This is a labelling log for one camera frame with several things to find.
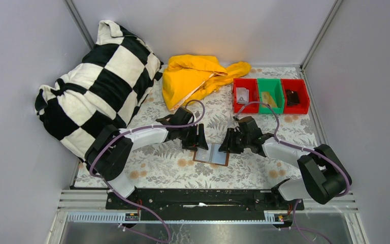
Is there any brown leather card holder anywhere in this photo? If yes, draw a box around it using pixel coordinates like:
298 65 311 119
193 143 230 167

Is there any gold card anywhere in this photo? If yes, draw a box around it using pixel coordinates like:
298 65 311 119
260 91 277 108

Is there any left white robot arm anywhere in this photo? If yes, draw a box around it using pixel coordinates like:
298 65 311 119
84 107 209 198

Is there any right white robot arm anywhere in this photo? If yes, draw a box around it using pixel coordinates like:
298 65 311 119
218 116 352 204

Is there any silver VIP card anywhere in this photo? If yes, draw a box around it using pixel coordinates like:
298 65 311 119
236 87 250 104

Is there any black card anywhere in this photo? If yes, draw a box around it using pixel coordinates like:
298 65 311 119
285 89 300 106

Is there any left red bin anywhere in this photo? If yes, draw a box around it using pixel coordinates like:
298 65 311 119
232 78 259 113

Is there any red bin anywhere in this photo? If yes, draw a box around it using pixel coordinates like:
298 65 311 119
232 78 259 113
281 79 310 114

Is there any yellow cloth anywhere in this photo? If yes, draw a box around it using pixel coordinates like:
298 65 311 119
162 54 251 111

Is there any green bin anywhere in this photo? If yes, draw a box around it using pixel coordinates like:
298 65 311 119
257 78 285 114

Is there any right red bin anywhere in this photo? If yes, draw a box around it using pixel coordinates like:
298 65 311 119
281 79 310 114

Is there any black white checkered pillow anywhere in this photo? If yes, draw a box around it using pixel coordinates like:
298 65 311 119
35 20 162 160

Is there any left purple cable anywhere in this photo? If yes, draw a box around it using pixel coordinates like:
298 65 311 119
89 99 206 243

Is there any purple cable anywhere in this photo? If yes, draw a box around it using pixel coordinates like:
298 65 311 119
234 101 351 244
89 99 206 243

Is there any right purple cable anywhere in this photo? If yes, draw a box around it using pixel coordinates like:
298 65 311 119
234 101 351 244

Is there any aluminium frame rail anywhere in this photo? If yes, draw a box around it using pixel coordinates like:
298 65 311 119
303 191 359 213

